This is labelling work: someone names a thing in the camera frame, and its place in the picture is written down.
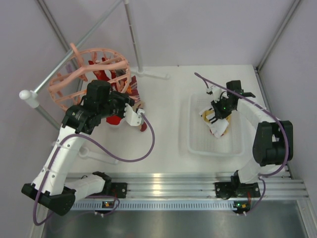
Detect white perforated plastic basket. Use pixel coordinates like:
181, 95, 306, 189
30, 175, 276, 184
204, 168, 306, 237
187, 93, 245, 157

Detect red sock white cuff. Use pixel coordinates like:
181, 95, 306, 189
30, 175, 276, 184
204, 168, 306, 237
88, 58, 129, 126

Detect purple cable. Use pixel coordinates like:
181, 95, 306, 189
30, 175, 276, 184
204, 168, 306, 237
194, 72, 290, 216
33, 113, 156, 226

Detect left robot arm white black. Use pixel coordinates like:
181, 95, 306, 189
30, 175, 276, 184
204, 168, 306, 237
21, 80, 135, 216

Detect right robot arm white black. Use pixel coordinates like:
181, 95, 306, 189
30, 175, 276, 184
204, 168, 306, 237
207, 80, 293, 199

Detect white sock black stripes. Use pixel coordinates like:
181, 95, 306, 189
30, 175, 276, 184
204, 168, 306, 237
199, 107, 223, 125

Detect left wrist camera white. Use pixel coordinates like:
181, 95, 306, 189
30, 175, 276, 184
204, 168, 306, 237
124, 104, 145, 126

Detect metal drying rack frame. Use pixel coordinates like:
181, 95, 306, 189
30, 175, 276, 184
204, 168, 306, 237
19, 0, 171, 166

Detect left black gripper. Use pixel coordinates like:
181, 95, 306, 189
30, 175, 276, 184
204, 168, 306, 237
99, 90, 135, 119

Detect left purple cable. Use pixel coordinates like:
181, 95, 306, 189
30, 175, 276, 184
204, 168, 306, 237
33, 113, 156, 226

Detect pink round clip hanger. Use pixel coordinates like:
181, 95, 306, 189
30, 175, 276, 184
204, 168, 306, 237
48, 43, 133, 111

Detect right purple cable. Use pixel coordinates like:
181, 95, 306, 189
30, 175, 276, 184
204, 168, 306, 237
194, 72, 290, 216

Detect aluminium mounting rail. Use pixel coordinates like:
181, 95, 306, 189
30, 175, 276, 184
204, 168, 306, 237
39, 172, 309, 211

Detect yellow sock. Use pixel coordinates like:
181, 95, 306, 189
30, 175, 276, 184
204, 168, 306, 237
202, 110, 232, 124

